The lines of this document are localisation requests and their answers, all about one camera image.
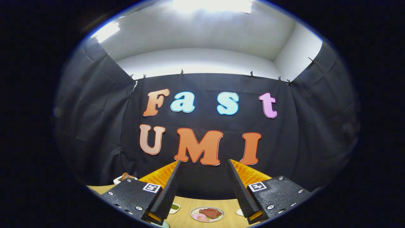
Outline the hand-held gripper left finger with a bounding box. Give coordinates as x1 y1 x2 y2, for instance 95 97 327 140
101 160 181 226

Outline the white toaster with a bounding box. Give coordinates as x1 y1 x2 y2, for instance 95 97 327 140
113 175 139 185

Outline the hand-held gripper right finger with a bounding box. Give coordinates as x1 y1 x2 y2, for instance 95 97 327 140
228 159 312 225

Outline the row of black cloth clips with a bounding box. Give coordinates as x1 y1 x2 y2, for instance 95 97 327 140
106 51 317 86

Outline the brown steak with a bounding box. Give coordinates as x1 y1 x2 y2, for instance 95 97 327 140
199 208 223 219

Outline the white round dinner plate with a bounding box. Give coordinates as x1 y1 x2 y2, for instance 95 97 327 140
190 206 225 223

